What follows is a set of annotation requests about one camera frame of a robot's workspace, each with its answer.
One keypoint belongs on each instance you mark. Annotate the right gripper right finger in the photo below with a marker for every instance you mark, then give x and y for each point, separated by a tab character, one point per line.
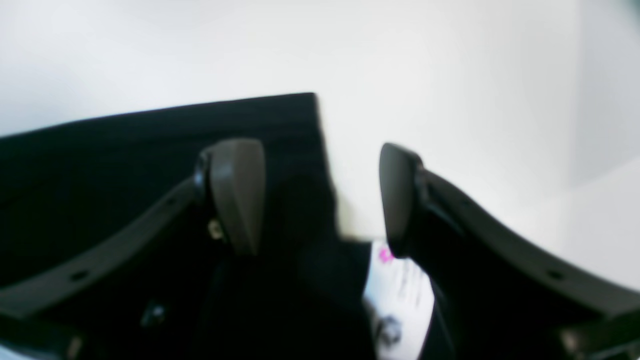
498	296

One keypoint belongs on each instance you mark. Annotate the white shirt label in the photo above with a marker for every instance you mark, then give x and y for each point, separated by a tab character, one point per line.
399	302

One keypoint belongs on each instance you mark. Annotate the black T-shirt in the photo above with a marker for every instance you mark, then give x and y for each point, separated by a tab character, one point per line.
199	232

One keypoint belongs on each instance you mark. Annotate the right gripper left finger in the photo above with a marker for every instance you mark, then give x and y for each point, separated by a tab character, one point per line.
229	179

